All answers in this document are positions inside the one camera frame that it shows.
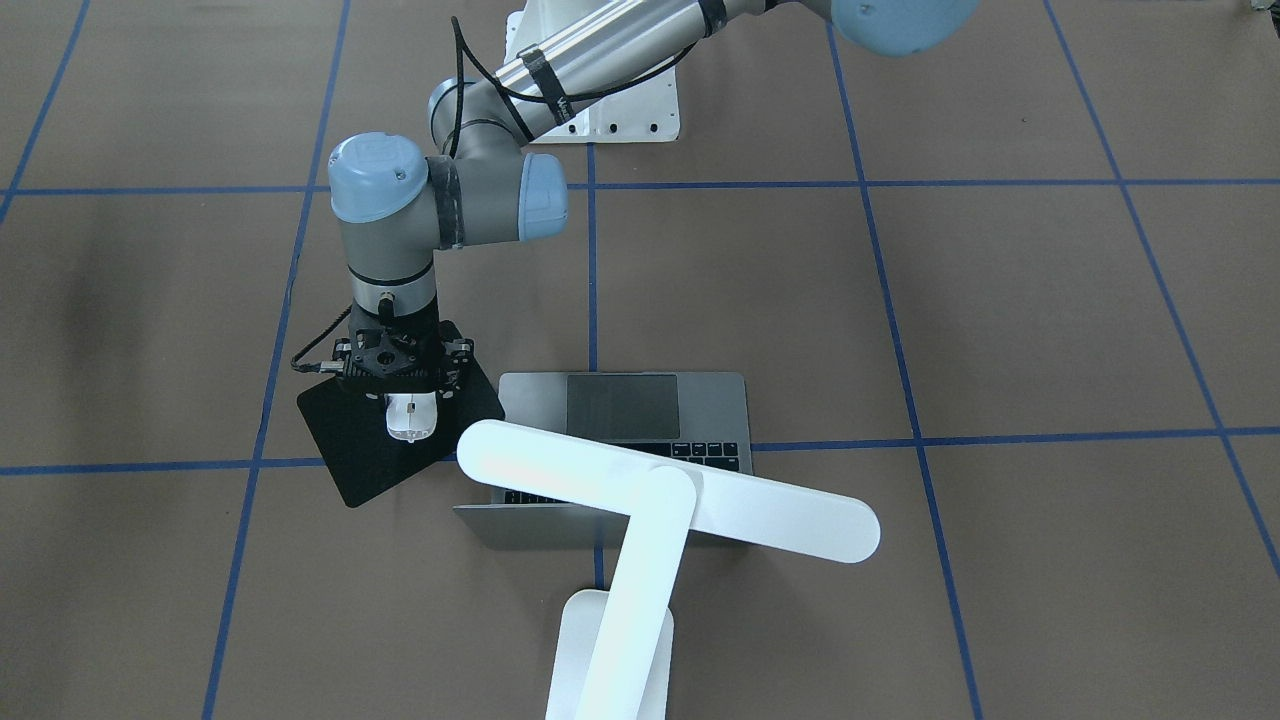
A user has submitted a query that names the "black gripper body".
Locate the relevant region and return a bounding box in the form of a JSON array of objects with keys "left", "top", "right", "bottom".
[{"left": 325, "top": 301, "right": 476, "bottom": 398}]

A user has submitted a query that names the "white computer mouse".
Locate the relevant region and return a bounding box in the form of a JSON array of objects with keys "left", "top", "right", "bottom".
[{"left": 385, "top": 392, "right": 439, "bottom": 445}]

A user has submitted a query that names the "black mouse pad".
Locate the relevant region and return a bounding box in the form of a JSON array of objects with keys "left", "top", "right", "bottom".
[{"left": 292, "top": 320, "right": 506, "bottom": 509}]

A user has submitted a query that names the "grey laptop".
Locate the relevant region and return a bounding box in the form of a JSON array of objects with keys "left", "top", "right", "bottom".
[{"left": 453, "top": 372, "right": 753, "bottom": 551}]

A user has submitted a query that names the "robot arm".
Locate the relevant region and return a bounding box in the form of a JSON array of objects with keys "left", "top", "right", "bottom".
[{"left": 291, "top": 1, "right": 772, "bottom": 396}]

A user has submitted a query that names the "white desk lamp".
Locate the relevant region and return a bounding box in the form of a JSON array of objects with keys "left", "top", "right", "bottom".
[{"left": 457, "top": 420, "right": 881, "bottom": 719}]

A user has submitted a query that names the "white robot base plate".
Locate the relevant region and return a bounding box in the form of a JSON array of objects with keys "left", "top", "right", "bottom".
[{"left": 506, "top": 10, "right": 682, "bottom": 143}]

